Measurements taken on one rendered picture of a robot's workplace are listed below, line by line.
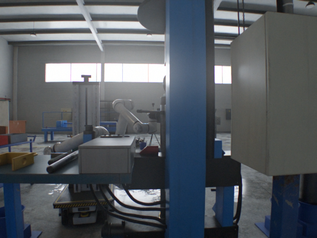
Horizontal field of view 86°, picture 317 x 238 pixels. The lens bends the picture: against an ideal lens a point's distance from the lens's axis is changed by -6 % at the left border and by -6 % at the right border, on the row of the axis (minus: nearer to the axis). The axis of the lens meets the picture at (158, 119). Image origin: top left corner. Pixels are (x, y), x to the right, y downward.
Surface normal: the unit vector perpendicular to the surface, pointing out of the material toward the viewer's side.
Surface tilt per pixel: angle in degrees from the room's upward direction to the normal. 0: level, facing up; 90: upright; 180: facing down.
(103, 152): 90
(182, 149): 90
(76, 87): 90
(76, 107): 90
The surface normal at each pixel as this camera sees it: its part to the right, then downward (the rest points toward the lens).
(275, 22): 0.07, 0.01
